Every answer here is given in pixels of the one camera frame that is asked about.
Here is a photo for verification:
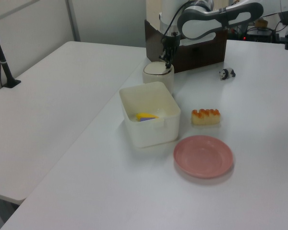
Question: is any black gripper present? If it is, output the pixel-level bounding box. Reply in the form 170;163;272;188
159;34;182;69

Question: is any cream trash can lid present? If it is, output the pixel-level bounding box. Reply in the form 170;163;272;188
144;61;170;75

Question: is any cream trash can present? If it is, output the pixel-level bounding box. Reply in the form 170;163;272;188
142;61;175;95

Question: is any brown box cabinet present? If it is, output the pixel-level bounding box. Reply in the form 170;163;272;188
144;19;228;73

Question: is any yellow banana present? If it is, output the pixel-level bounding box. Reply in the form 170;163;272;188
136;113;160;120

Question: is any panda toy figure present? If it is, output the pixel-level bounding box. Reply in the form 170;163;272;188
218;68;237;81

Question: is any glazed bread loaf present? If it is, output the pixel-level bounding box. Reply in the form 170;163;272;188
191;109;221;126

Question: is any white plastic storage box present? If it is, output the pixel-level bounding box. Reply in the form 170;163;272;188
119;81;181;149

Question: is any black electronic equipment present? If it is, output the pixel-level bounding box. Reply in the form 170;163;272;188
244;28;280;43

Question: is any pink plate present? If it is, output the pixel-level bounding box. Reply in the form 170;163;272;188
173;135;235;179

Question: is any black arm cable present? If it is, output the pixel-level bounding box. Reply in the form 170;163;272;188
163;0;192;37

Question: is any black camera stand pole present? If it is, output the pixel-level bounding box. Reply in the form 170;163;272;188
0;18;22;89

